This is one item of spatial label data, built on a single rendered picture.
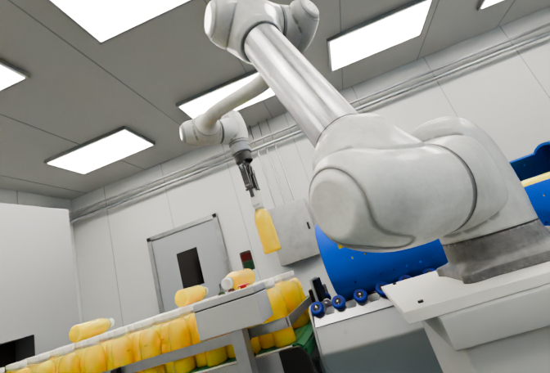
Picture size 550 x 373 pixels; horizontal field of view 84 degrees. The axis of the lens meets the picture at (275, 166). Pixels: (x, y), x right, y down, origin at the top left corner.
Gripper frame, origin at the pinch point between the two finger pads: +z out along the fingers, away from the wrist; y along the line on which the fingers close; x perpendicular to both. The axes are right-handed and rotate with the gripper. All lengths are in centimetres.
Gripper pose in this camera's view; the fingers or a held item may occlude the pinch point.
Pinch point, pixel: (255, 198)
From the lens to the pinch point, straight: 126.7
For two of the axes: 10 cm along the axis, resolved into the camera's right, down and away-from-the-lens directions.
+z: 3.0, 9.0, -3.2
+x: -9.1, 3.8, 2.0
